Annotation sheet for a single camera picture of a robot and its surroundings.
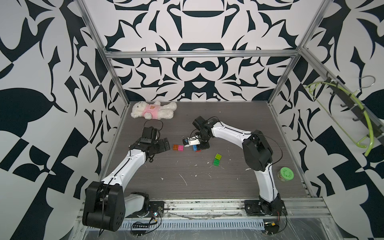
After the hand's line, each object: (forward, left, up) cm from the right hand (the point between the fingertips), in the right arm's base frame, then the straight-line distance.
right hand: (197, 141), depth 95 cm
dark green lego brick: (-13, -11, -1) cm, 17 cm away
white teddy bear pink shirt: (+20, +29, +6) cm, 36 cm away
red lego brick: (-6, 0, -1) cm, 6 cm away
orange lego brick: (-3, +13, -1) cm, 14 cm away
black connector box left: (-45, +28, -3) cm, 53 cm away
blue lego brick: (-6, +1, +2) cm, 6 cm away
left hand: (-4, +21, +6) cm, 23 cm away
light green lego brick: (-9, -12, -3) cm, 16 cm away
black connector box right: (-44, -33, -4) cm, 55 cm away
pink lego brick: (-4, +10, -2) cm, 11 cm away
